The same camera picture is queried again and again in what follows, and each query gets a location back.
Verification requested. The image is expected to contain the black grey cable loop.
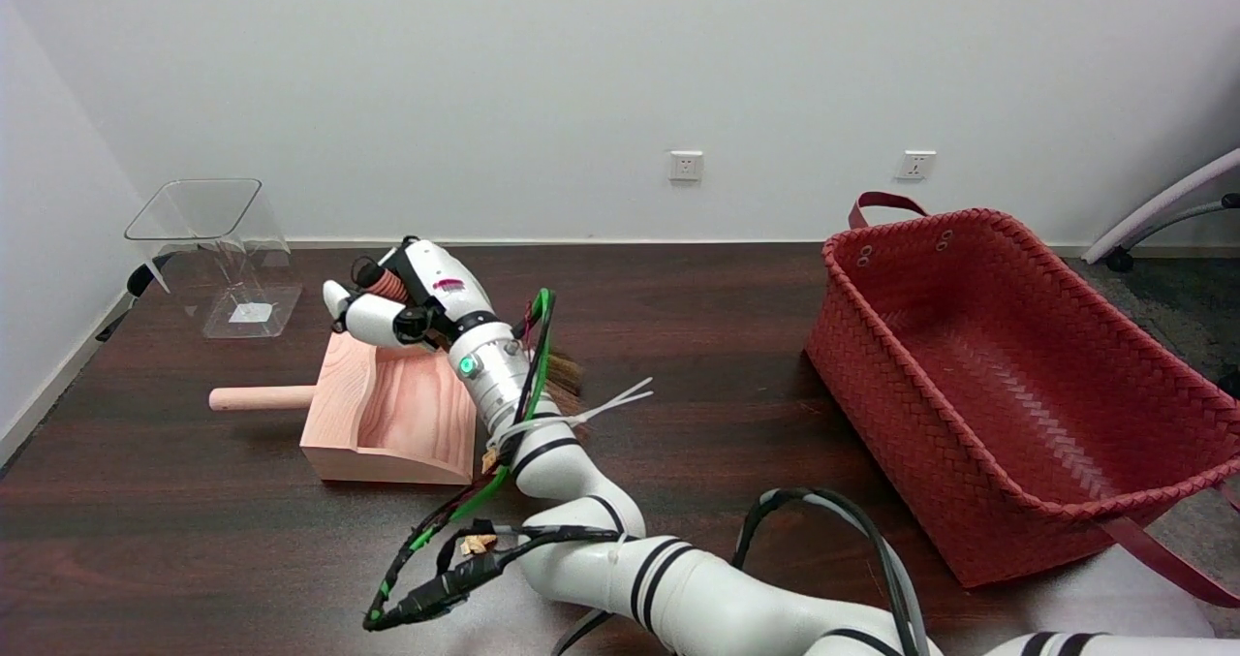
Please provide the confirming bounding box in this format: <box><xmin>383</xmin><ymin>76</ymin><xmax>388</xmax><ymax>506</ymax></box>
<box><xmin>731</xmin><ymin>487</ymin><xmax>931</xmax><ymax>656</ymax></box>

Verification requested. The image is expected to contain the black table clamp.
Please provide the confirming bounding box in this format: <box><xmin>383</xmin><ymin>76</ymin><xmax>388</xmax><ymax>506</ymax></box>
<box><xmin>95</xmin><ymin>252</ymin><xmax>177</xmax><ymax>343</ymax></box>

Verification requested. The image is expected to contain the black white hose loop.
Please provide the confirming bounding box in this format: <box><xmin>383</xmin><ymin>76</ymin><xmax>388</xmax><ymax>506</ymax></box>
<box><xmin>552</xmin><ymin>608</ymin><xmax>621</xmax><ymax>656</ymax></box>

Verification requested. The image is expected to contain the brown straw hand broom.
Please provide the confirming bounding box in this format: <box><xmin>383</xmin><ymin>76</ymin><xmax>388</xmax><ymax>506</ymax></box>
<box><xmin>351</xmin><ymin>257</ymin><xmax>589</xmax><ymax>439</ymax></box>

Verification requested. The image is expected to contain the white zip tie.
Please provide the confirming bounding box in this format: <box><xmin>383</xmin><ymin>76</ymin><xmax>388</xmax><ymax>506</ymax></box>
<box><xmin>484</xmin><ymin>394</ymin><xmax>652</xmax><ymax>449</ymax></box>
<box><xmin>572</xmin><ymin>377</ymin><xmax>655</xmax><ymax>421</ymax></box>

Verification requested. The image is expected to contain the green black cable bundle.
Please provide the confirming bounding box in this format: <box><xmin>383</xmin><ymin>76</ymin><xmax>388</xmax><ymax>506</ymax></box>
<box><xmin>363</xmin><ymin>288</ymin><xmax>621</xmax><ymax>633</ymax></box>

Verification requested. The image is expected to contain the office chair base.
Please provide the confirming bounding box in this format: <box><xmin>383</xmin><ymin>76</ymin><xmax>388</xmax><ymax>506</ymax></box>
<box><xmin>1083</xmin><ymin>147</ymin><xmax>1240</xmax><ymax>271</ymax></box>

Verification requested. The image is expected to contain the pink wooden dustpan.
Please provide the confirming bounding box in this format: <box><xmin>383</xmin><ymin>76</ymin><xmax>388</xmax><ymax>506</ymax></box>
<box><xmin>208</xmin><ymin>325</ymin><xmax>482</xmax><ymax>487</ymax></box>

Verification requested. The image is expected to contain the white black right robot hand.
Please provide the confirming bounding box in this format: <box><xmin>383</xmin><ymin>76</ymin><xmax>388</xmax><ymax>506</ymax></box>
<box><xmin>323</xmin><ymin>236</ymin><xmax>514</xmax><ymax>352</ymax></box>

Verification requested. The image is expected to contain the clear plastic container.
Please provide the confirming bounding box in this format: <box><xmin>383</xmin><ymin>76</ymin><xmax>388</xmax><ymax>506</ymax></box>
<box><xmin>124</xmin><ymin>178</ymin><xmax>303</xmax><ymax>339</ymax></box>

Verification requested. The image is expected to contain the red woven basket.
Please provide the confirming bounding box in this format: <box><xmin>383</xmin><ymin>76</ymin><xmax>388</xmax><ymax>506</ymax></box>
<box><xmin>806</xmin><ymin>191</ymin><xmax>1240</xmax><ymax>609</ymax></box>

